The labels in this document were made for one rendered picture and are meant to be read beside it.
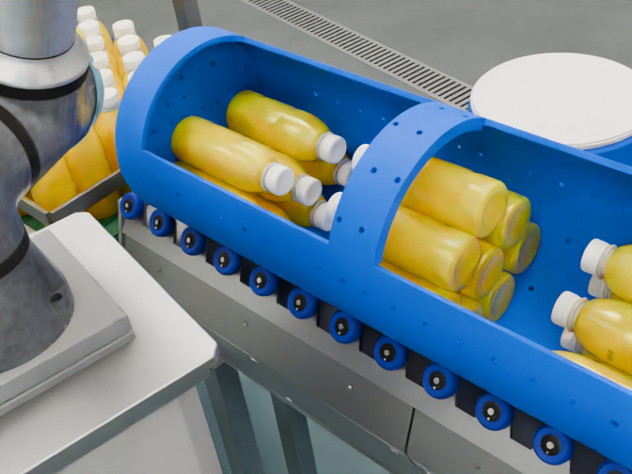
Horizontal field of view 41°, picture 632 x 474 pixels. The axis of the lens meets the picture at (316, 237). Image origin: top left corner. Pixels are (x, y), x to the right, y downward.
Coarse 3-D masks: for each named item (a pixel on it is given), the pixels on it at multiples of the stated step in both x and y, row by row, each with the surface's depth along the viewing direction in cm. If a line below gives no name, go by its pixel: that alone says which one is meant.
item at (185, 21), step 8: (176, 0) 175; (184, 0) 174; (192, 0) 175; (176, 8) 176; (184, 8) 174; (192, 8) 176; (176, 16) 178; (184, 16) 176; (192, 16) 177; (184, 24) 177; (192, 24) 177; (200, 24) 179
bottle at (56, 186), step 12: (60, 168) 132; (48, 180) 132; (60, 180) 133; (72, 180) 137; (36, 192) 133; (48, 192) 133; (60, 192) 134; (72, 192) 136; (48, 204) 134; (60, 204) 135
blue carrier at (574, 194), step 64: (192, 64) 123; (256, 64) 131; (320, 64) 113; (128, 128) 115; (384, 128) 95; (448, 128) 93; (512, 128) 96; (192, 192) 110; (384, 192) 90; (576, 192) 102; (256, 256) 108; (320, 256) 97; (576, 256) 105; (384, 320) 95; (448, 320) 86; (512, 320) 107; (512, 384) 85; (576, 384) 78
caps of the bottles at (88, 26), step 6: (90, 6) 165; (78, 12) 163; (84, 12) 163; (90, 12) 163; (78, 18) 163; (84, 18) 163; (90, 18) 163; (78, 24) 159; (84, 24) 159; (90, 24) 158; (96, 24) 158; (84, 30) 157; (90, 30) 157; (96, 30) 158
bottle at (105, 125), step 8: (104, 112) 138; (112, 112) 138; (96, 120) 139; (104, 120) 138; (112, 120) 138; (96, 128) 139; (104, 128) 138; (112, 128) 138; (104, 136) 139; (112, 136) 139; (104, 144) 140; (112, 144) 140; (112, 152) 141; (112, 160) 142; (112, 168) 143; (120, 192) 146
